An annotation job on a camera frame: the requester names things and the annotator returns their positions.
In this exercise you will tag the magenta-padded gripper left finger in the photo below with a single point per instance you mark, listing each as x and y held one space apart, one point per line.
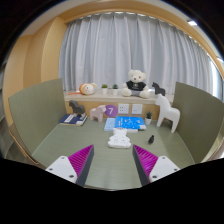
63 167

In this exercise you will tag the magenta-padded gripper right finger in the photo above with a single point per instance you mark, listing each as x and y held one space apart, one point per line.
163 166

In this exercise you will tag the small plant in white pot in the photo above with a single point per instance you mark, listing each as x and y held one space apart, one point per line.
148 120
115 91
104 90

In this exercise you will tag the white bear-shaped power strip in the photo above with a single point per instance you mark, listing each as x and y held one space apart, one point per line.
119 141

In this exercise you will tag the large white horse figurine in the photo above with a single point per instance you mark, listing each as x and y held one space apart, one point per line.
168 113

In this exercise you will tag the bright blue book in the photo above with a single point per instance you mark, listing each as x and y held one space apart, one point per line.
130 122

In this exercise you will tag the green partition panel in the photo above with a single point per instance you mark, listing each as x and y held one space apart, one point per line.
36 113
200 123

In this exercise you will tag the grey horse figurine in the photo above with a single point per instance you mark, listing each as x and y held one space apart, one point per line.
77 107

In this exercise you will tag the light blue book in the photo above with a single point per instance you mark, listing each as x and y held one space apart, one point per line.
109 125

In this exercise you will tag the pink horse figurine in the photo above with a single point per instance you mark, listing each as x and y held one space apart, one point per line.
97 113

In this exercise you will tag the purple round number sign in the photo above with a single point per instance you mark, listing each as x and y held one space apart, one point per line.
111 110

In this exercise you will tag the black horse figurine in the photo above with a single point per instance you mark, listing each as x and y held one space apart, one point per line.
158 89

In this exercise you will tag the wooden shelf ledge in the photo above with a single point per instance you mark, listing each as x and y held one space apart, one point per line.
100 98

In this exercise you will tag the orange and cream plush toy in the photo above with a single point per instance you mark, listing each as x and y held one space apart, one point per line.
88 89

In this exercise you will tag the cream teddy bear black shirt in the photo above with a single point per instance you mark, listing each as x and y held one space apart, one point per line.
135 77

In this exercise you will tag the grey curtain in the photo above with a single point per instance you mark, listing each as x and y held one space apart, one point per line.
116 46

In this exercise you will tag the ceiling light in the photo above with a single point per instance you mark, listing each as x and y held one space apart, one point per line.
192 23

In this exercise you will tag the white wall socket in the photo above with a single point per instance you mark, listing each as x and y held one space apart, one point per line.
137 109
123 108

